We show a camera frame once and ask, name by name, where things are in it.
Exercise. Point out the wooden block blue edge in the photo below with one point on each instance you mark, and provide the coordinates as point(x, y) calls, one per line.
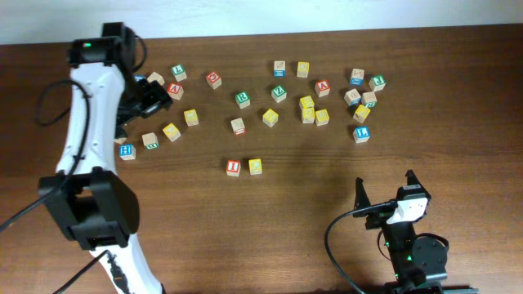
point(352, 97)

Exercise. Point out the blue number five block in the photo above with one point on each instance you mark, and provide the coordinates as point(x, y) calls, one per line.
point(139, 77)

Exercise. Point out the green letter R block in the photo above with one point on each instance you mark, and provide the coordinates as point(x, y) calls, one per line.
point(243, 99)

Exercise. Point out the blue letter H block lower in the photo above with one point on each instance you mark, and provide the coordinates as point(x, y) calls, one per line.
point(127, 152)

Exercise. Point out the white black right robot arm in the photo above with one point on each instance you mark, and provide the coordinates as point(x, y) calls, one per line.
point(418, 260)

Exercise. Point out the yellow block lower left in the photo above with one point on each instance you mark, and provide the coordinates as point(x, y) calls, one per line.
point(171, 132)

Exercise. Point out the wooden block blue picture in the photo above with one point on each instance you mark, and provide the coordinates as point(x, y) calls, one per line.
point(357, 77)

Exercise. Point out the yellow block lower cluster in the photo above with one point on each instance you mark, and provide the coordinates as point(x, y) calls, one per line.
point(308, 115)

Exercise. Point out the yellow block centre left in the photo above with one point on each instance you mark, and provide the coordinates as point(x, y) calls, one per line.
point(191, 117)

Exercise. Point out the yellow block far right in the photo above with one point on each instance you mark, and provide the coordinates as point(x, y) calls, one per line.
point(361, 113)

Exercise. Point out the yellow block upper cluster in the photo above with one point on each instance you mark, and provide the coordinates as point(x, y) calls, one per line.
point(306, 102)

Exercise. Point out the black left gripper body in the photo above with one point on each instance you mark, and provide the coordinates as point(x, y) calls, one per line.
point(145, 99)

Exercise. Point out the blue letter H block upper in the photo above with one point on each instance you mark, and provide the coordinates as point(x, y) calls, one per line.
point(120, 141)

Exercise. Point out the yellow block cluster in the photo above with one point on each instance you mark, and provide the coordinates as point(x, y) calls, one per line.
point(306, 102)
point(308, 115)
point(321, 117)

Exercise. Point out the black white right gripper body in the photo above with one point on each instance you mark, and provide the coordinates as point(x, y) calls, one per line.
point(380, 220)

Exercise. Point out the plain wooden block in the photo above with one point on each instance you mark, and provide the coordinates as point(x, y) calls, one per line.
point(156, 77)

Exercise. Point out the yellow block top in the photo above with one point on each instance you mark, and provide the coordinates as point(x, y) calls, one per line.
point(303, 69)

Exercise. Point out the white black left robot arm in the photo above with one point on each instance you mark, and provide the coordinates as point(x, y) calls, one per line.
point(90, 204)

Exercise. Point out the green letter Z block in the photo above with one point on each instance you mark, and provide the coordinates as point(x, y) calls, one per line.
point(279, 93)

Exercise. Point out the green letter L block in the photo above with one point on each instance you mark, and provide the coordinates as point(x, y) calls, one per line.
point(179, 72)

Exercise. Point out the green letter J block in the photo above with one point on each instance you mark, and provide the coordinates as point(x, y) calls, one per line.
point(377, 83)

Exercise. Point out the red letter C block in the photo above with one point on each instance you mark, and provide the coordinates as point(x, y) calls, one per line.
point(214, 80)

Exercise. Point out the yellow letter C block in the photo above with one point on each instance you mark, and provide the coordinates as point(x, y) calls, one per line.
point(255, 166)

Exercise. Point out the blue letter h block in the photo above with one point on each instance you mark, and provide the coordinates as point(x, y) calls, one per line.
point(120, 141)
point(127, 152)

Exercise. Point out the yellow block right cluster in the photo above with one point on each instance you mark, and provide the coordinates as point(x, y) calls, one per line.
point(321, 117)

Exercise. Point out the blue letter L block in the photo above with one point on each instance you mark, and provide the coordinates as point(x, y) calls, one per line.
point(361, 134)

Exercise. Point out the wooden block green side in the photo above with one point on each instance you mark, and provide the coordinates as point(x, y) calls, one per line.
point(150, 141)

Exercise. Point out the wooden block green edge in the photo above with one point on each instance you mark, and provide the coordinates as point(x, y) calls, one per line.
point(369, 99)

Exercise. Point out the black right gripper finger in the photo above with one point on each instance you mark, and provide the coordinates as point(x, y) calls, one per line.
point(361, 198)
point(412, 180)

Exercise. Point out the red letter I block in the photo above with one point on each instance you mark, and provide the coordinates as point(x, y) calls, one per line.
point(233, 167)

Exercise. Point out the wooden block blue side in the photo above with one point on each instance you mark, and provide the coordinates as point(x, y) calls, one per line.
point(279, 68)

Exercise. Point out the red letter a block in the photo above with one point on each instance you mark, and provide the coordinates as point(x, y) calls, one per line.
point(175, 91)
point(322, 88)

